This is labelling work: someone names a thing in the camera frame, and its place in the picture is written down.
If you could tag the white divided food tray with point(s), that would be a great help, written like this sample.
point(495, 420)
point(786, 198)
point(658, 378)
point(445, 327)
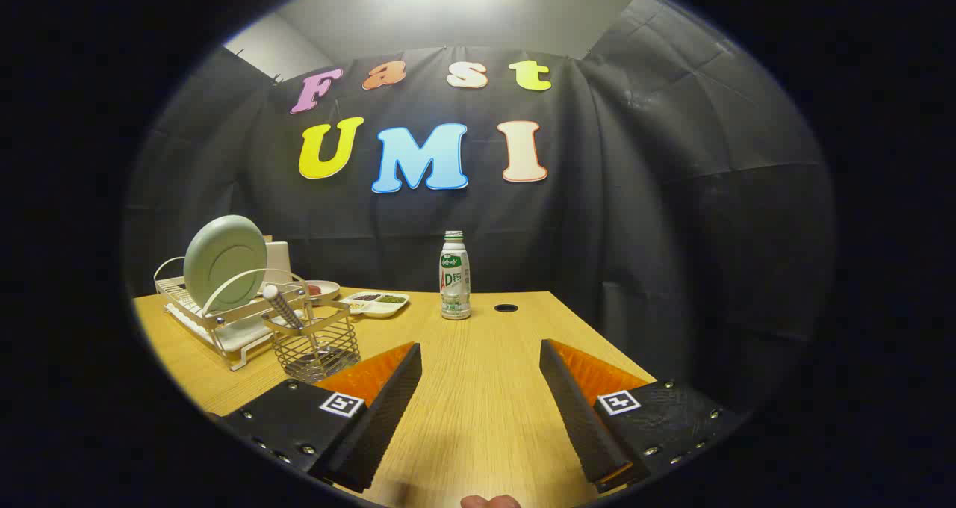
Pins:
point(373, 306)

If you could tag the small round sausage plate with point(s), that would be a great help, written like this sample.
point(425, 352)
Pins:
point(327, 291)

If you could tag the pale green plate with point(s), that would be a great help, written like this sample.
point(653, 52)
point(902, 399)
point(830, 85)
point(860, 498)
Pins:
point(224, 261)

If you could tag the white-tipped spoon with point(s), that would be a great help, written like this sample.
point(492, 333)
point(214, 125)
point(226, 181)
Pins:
point(280, 306)

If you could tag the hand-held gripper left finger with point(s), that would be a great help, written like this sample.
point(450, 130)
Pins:
point(373, 426)

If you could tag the black backdrop cloth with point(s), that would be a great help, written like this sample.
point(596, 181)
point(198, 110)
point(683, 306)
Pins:
point(635, 231)

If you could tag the white toaster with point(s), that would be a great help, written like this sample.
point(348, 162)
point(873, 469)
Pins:
point(280, 263)

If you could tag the white green-label drink bottle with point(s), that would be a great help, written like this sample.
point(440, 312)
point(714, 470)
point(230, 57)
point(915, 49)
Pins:
point(455, 284)

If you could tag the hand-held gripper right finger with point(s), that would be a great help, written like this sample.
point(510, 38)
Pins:
point(582, 418)

